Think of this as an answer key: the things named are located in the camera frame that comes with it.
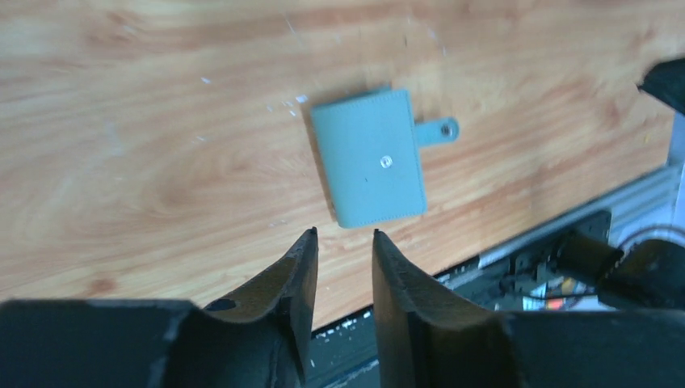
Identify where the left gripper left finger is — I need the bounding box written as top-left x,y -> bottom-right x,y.
1,228 -> 318,387

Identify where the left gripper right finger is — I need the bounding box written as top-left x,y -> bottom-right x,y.
372,230 -> 684,387

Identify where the green card holder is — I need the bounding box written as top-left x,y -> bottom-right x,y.
310,88 -> 460,229

